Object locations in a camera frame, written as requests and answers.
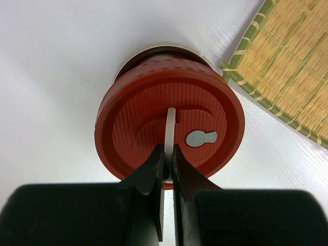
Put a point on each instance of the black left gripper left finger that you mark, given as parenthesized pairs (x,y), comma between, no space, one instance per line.
(129,212)

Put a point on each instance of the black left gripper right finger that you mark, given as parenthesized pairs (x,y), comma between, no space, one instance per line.
(206,214)

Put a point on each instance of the red round lid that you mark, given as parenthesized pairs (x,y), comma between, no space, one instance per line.
(169,102)

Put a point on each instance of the red steel lunch box bowl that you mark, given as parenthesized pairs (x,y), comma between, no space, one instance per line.
(160,51)

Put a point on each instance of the bamboo sushi mat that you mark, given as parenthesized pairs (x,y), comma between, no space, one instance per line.
(281,62)

